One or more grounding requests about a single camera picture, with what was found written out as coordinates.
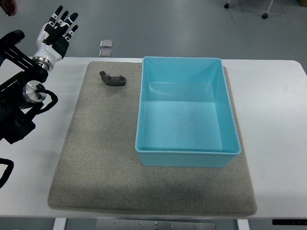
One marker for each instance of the beige felt mat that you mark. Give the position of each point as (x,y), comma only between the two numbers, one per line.
(99,169)

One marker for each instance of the upper floor outlet plate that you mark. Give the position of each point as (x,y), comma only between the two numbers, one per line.
(106,43)

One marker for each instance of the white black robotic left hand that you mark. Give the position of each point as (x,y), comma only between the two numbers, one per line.
(54,38)

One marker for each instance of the floor outlet plate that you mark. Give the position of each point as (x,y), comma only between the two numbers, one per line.
(105,53)
(106,43)

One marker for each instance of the brown hippo toy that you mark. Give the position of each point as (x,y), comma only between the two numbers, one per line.
(112,80)

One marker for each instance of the black table control panel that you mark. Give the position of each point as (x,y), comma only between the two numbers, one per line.
(290,222)

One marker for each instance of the lower floor outlet plate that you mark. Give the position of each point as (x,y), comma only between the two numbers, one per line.
(105,53)

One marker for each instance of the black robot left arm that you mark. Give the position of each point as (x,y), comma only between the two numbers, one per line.
(22,96)

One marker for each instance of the person hand in corner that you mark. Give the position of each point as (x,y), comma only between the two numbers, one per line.
(10,7)

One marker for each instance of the right caster wheel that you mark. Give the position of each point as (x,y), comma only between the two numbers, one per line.
(265,16)

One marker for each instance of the blue plastic box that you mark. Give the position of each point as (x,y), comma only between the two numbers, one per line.
(185,113)

